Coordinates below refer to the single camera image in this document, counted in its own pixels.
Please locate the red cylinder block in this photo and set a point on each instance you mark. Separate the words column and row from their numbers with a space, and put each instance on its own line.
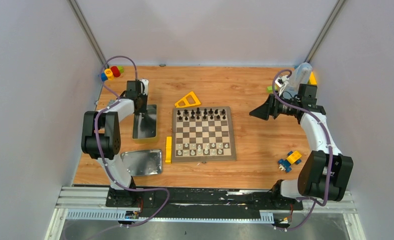
column 115, row 71

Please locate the wooden chess board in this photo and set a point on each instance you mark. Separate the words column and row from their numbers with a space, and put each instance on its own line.
column 202, row 132

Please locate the small yellow rectangular block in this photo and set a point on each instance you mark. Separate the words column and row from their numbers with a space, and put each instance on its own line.
column 168, row 144

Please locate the yellow blue toy car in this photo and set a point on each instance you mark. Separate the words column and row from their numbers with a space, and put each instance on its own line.
column 293, row 158

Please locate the blue cube block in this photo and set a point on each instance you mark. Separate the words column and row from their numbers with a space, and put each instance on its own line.
column 103, row 77

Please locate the yellow block at right wall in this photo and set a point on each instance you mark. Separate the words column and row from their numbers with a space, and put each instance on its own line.
column 312, row 80

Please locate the white chess queen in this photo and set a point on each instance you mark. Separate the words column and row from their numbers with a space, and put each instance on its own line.
column 206, row 152

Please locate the black chess pieces row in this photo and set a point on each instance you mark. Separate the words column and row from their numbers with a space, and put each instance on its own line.
column 198, row 114

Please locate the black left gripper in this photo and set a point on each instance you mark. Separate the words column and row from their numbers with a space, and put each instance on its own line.
column 141, row 108

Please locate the yellow triangle frame block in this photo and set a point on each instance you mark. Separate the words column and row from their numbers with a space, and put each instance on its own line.
column 189, row 100

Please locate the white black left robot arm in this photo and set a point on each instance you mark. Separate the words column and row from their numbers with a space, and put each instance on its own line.
column 101, row 135

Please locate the green block at corner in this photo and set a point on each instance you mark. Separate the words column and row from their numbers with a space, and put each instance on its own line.
column 121, row 69

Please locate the green rectangular block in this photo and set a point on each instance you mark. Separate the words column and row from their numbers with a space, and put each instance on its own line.
column 269, row 89

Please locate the yellow cylinder block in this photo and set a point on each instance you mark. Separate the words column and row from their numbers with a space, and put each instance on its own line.
column 109, row 75

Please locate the silver tin lid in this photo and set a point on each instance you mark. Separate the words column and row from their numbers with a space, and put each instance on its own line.
column 143, row 162

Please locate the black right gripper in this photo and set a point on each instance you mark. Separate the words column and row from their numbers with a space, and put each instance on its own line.
column 269, row 107

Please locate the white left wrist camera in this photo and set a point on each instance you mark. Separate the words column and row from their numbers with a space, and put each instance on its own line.
column 144, row 86

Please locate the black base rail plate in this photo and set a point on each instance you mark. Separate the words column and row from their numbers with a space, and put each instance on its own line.
column 201, row 203

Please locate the gold tin with white pieces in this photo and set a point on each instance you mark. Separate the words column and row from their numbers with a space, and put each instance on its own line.
column 145, row 126

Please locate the yellow arch block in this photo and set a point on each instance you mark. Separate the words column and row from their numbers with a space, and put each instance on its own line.
column 168, row 157

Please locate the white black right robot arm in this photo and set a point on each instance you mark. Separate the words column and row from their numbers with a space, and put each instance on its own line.
column 326, row 172

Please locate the clear blue plastic container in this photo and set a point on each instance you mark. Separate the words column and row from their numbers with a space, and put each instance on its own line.
column 300, row 75

